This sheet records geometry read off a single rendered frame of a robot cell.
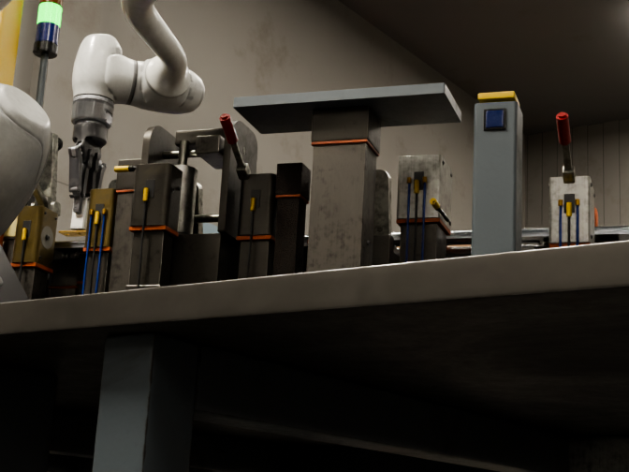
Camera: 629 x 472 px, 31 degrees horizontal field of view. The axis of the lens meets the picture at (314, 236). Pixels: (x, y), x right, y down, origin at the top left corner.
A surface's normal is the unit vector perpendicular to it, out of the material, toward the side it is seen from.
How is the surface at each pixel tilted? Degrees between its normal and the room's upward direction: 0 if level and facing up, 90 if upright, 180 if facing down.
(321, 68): 90
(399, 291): 90
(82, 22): 90
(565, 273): 90
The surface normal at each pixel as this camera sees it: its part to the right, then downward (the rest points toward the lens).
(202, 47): 0.82, -0.10
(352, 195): -0.31, -0.26
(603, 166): -0.57, -0.24
